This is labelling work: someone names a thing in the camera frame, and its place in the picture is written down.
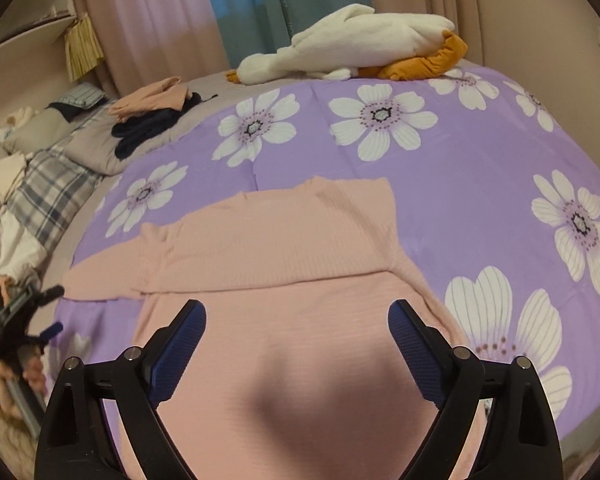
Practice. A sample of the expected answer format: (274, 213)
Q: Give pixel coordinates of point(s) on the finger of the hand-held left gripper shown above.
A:
(47, 332)
(42, 296)

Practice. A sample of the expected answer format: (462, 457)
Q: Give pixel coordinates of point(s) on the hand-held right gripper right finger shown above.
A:
(415, 345)

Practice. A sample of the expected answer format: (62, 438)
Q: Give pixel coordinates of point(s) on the straw tassel hanging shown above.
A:
(82, 47)

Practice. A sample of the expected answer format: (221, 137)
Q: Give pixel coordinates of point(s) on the folded peach garment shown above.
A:
(145, 97)

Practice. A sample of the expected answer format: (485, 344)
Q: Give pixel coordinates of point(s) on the purple floral blanket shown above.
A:
(455, 170)

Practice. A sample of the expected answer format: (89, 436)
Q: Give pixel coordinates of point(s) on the pink ribbed sweater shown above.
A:
(280, 320)

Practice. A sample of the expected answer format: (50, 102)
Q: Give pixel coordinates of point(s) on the dark navy garment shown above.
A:
(142, 130)

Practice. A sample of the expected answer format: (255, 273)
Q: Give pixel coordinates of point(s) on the grey pillow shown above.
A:
(40, 127)

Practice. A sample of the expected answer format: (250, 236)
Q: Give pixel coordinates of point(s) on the blue curtain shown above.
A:
(280, 0)

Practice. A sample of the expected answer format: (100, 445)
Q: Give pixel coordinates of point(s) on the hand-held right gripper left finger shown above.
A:
(177, 345)

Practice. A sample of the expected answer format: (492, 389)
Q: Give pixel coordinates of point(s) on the blue striped cloth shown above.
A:
(80, 97)

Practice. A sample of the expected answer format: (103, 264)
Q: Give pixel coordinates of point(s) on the plaid bedding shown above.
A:
(55, 185)

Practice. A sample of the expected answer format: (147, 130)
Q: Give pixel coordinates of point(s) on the black garment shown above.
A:
(197, 97)

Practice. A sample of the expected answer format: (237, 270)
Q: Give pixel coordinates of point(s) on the person's left hand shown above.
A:
(5, 385)

